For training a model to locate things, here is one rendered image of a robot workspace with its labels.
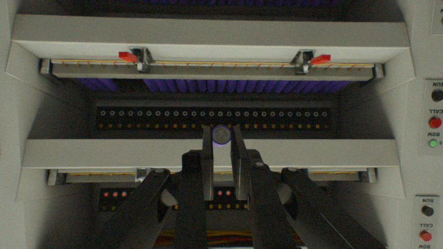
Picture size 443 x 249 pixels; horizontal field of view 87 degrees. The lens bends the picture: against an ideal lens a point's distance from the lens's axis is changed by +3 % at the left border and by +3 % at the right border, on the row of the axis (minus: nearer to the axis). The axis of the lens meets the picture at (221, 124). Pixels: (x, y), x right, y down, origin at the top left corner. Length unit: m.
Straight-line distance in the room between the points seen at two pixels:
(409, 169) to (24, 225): 0.63
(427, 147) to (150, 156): 0.45
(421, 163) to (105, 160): 0.52
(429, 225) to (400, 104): 0.21
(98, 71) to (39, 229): 0.29
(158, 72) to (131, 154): 0.15
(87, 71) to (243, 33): 0.27
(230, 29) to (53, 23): 0.27
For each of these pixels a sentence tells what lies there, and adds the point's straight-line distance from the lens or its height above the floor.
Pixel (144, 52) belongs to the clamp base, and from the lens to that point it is 0.39.
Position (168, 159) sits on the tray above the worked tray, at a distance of 0.38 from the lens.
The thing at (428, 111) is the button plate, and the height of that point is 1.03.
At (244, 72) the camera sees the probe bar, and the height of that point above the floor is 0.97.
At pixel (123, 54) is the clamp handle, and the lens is 0.33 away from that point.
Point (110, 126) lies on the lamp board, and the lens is 0.57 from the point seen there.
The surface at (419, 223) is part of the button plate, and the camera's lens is 0.54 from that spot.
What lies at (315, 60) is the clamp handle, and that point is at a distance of 0.36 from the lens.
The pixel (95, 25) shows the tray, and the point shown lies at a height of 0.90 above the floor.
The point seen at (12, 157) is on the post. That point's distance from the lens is 0.48.
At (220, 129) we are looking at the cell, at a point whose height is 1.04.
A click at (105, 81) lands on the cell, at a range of 0.50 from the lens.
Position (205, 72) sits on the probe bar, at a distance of 0.41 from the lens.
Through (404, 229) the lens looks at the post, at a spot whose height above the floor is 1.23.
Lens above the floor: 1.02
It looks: 5 degrees up
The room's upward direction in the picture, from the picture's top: 180 degrees counter-clockwise
